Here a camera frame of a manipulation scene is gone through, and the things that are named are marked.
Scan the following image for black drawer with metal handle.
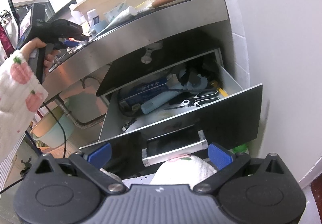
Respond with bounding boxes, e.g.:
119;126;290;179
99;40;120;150
81;49;263;178

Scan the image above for blue box in drawer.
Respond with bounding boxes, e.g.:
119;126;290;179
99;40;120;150
118;76;171;111

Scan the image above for person left hand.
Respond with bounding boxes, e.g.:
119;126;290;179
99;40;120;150
20;37;61;76

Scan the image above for white bottle green cap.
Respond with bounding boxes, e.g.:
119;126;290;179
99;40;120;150
232;143;249;154

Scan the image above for white strawberry patterned right sleeve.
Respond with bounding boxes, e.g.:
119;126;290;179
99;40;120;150
150;155;217;189

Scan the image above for white strawberry patterned sleeve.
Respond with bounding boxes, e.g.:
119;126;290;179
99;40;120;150
1;50;48;161
150;155;217;189

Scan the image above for mint green plastic basin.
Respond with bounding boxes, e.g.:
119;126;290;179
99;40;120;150
31;107;74;148

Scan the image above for blue holder with white tube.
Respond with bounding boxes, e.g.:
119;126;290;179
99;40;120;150
87;9;107;36

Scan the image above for light blue cylinder tool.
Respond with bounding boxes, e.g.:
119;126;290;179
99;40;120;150
141;89;182;115

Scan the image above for white strawberry patterned left sleeve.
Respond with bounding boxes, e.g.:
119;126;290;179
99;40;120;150
1;50;48;161

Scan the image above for yellow utility knife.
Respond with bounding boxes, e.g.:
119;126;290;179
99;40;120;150
210;80;229;97

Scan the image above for white toothpaste tube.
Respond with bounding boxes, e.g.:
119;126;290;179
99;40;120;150
105;6;137;29

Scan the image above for white hook under counter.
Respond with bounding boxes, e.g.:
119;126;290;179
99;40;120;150
141;41;163;64

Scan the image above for stainless edged black countertop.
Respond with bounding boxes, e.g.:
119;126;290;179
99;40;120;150
43;0;229;99

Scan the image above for corrugated metal drain hose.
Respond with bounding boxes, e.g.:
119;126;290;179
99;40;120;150
55;95;106;129

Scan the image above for black white handled scissors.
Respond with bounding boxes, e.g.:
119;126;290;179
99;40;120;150
166;90;220;110

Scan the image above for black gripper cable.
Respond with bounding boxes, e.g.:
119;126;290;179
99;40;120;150
0;101;67;194

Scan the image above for brush with brown wooden handle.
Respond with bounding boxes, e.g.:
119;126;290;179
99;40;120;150
135;0;176;11

